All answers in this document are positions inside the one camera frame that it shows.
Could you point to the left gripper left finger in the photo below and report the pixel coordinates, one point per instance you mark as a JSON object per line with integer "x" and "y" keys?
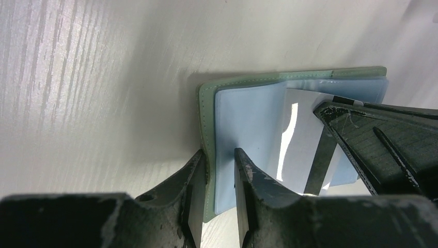
{"x": 168, "y": 215}

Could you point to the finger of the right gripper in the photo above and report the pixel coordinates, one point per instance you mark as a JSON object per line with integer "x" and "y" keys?
{"x": 392, "y": 148}

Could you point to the green leather card holder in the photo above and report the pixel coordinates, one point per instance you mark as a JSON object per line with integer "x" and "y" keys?
{"x": 248, "y": 112}

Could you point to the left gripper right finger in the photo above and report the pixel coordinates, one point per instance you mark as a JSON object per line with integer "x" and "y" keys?
{"x": 271, "y": 215}

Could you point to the silver VIP credit card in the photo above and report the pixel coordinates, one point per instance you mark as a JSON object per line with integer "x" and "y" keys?
{"x": 311, "y": 160}

